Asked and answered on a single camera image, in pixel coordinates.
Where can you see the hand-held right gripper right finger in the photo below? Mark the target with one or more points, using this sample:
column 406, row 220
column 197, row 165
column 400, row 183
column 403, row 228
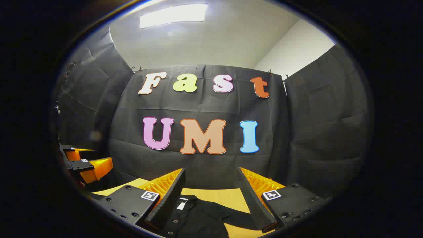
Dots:
column 254, row 201

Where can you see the ceiling light panel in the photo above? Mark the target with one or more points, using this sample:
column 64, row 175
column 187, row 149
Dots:
column 173, row 15

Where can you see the black buttoned shirt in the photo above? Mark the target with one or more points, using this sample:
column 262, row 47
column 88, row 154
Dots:
column 201, row 218

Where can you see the black backdrop cloth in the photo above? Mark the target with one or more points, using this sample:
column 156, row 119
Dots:
column 198, row 172

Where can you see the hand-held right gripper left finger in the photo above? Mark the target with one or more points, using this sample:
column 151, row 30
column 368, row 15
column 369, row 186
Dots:
column 172, row 195

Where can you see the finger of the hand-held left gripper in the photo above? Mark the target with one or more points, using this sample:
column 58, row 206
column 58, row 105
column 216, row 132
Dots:
column 97, row 168
column 77, row 154

